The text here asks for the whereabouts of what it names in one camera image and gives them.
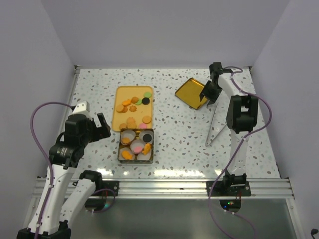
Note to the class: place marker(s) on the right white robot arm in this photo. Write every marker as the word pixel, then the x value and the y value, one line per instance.
pixel 241 118

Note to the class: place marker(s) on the white paper cup bottom left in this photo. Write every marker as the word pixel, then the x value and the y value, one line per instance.
pixel 125 149

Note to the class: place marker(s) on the white paper cup bottom right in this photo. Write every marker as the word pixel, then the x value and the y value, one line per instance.
pixel 144 157

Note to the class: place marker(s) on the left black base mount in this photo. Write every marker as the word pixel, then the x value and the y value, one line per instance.
pixel 107 189

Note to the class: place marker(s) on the gold tin lid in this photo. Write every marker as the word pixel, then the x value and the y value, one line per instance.
pixel 189 93

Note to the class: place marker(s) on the orange flower cookie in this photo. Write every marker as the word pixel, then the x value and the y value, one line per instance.
pixel 125 141

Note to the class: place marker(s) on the black sandwich cookie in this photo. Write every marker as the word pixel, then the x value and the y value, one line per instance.
pixel 145 101
pixel 147 138

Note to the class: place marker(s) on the white paper cup centre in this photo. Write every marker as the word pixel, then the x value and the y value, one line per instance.
pixel 135 143

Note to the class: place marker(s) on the pink round cookie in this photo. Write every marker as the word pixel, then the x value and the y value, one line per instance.
pixel 143 126
pixel 138 149

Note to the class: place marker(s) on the aluminium rail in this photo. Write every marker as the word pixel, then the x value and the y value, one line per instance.
pixel 197 189

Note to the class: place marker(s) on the metal tongs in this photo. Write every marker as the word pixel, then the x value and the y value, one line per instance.
pixel 217 123

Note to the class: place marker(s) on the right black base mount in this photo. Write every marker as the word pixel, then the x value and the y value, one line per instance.
pixel 220 190

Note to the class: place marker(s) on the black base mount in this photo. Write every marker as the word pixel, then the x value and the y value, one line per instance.
pixel 220 190
pixel 107 189

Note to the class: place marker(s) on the white paper cup top left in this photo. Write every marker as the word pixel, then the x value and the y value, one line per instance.
pixel 128 133

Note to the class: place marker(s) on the orange fish cookie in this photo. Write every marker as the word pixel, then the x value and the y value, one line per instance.
pixel 146 149
pixel 126 155

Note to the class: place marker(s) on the orange round cookie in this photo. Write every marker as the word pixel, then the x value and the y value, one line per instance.
pixel 147 119

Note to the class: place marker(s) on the white paper cup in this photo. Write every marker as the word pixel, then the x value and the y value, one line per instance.
pixel 125 149
pixel 128 133
pixel 145 132
pixel 135 143
pixel 144 157

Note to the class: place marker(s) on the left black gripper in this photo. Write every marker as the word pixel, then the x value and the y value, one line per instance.
pixel 101 132

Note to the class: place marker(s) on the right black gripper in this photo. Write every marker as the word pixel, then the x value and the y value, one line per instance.
pixel 213 98

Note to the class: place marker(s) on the green round cookie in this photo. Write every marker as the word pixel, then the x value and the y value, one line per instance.
pixel 147 94

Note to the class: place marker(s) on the green gold cookie tin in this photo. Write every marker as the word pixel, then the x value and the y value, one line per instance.
pixel 137 131

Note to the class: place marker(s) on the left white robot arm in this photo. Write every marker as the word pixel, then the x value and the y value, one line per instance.
pixel 55 214

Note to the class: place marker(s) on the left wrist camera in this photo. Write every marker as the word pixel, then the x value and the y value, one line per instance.
pixel 82 108

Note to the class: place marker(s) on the white paper cup top right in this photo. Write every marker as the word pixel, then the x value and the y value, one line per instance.
pixel 145 132

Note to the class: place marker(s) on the yellow plastic tray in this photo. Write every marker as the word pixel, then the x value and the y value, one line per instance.
pixel 128 108

